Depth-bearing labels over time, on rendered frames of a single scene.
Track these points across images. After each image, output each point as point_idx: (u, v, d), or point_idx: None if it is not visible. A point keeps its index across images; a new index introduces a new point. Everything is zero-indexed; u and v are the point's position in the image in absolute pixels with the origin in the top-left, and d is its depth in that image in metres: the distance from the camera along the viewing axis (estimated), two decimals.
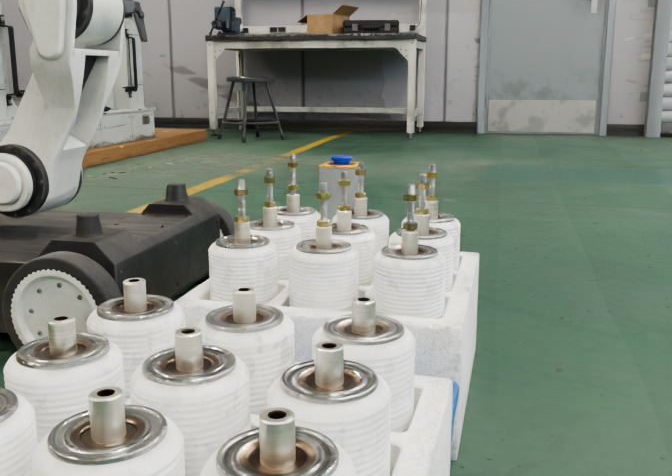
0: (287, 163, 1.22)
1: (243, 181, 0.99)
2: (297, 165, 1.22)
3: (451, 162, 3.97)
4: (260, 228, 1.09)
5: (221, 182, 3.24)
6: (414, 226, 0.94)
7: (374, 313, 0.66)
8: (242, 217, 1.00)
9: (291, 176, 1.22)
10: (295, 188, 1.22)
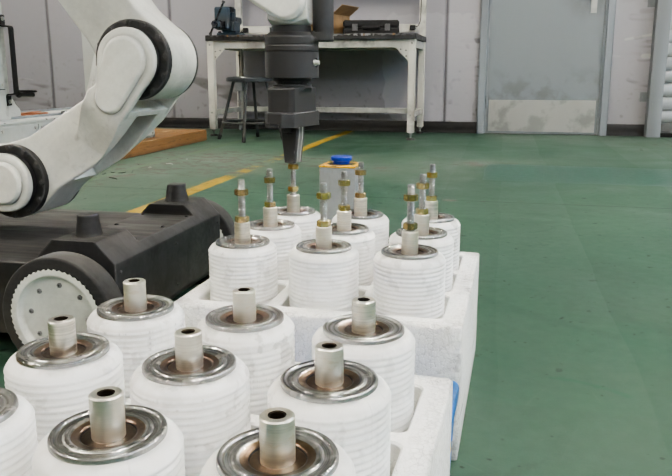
0: (288, 165, 1.22)
1: (243, 181, 0.99)
2: (297, 167, 1.21)
3: (451, 162, 3.97)
4: (260, 228, 1.09)
5: (221, 182, 3.24)
6: (414, 226, 0.94)
7: (374, 313, 0.66)
8: (242, 217, 1.00)
9: (291, 178, 1.22)
10: (295, 190, 1.22)
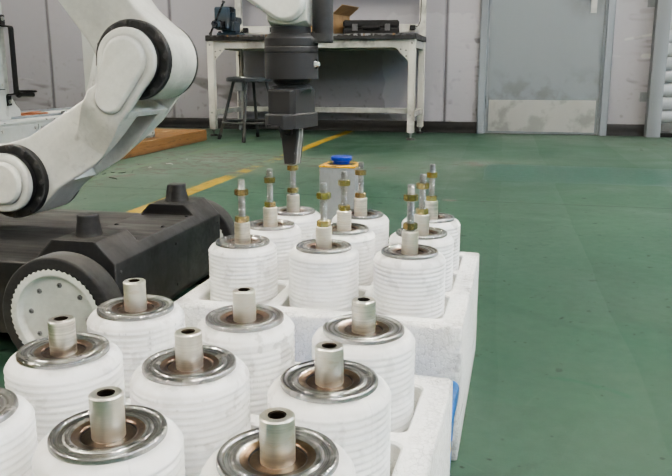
0: (295, 166, 1.23)
1: (243, 181, 0.99)
2: (287, 168, 1.22)
3: (451, 162, 3.97)
4: (260, 228, 1.09)
5: (221, 182, 3.24)
6: (414, 226, 0.94)
7: (374, 313, 0.66)
8: (242, 217, 1.00)
9: (292, 178, 1.23)
10: (288, 191, 1.23)
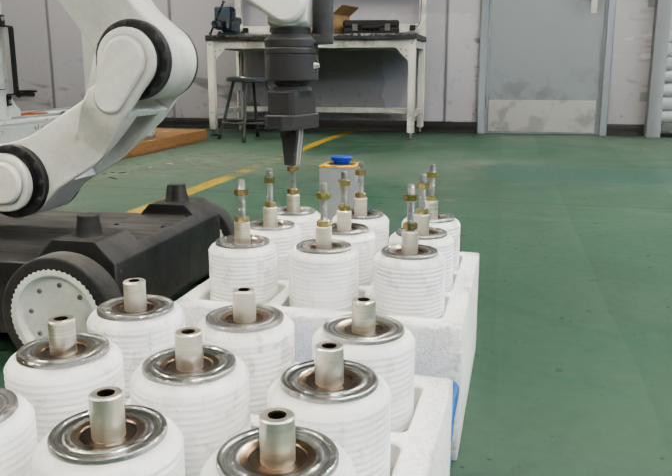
0: (294, 168, 1.21)
1: (243, 181, 0.99)
2: (295, 168, 1.23)
3: (451, 162, 3.97)
4: (260, 228, 1.09)
5: (221, 182, 3.24)
6: (414, 226, 0.94)
7: (374, 313, 0.66)
8: (242, 217, 1.00)
9: (295, 180, 1.22)
10: (297, 191, 1.23)
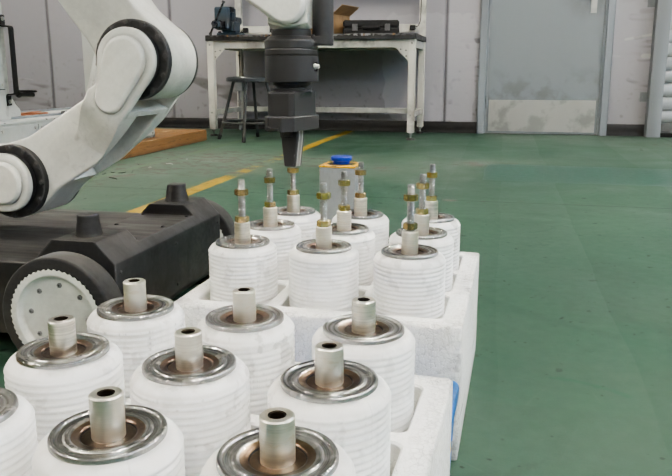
0: (288, 168, 1.22)
1: (243, 181, 0.99)
2: (294, 171, 1.21)
3: (451, 162, 3.97)
4: (260, 228, 1.09)
5: (221, 182, 3.24)
6: (414, 226, 0.94)
7: (374, 313, 0.66)
8: (242, 217, 1.00)
9: (290, 181, 1.22)
10: (292, 194, 1.22)
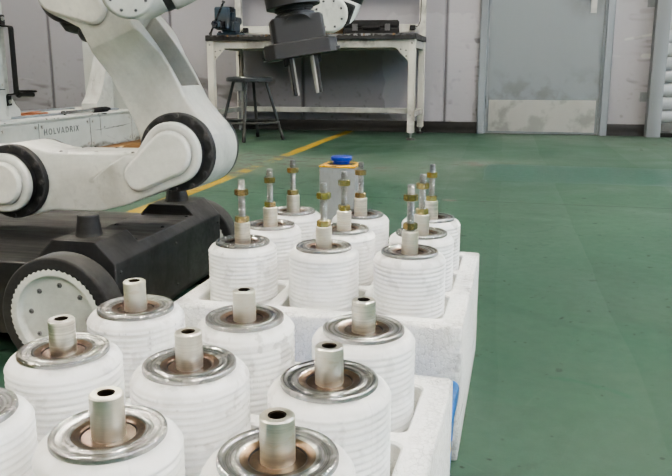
0: (291, 168, 1.23)
1: (243, 181, 0.99)
2: (290, 171, 1.21)
3: (451, 162, 3.97)
4: (260, 228, 1.09)
5: (221, 182, 3.24)
6: (414, 226, 0.94)
7: (374, 313, 0.66)
8: (242, 217, 1.00)
9: (290, 181, 1.23)
10: (288, 194, 1.22)
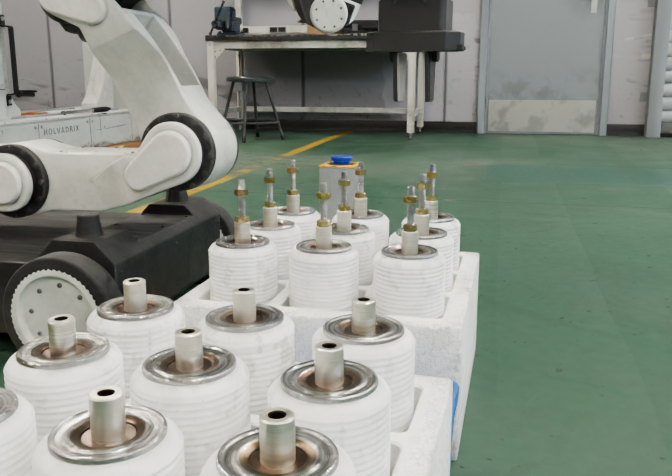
0: (291, 168, 1.23)
1: (243, 181, 0.99)
2: (290, 171, 1.21)
3: (451, 162, 3.97)
4: (260, 228, 1.09)
5: (221, 182, 3.24)
6: (412, 225, 0.96)
7: (374, 313, 0.66)
8: (242, 217, 1.00)
9: (290, 181, 1.23)
10: (288, 194, 1.22)
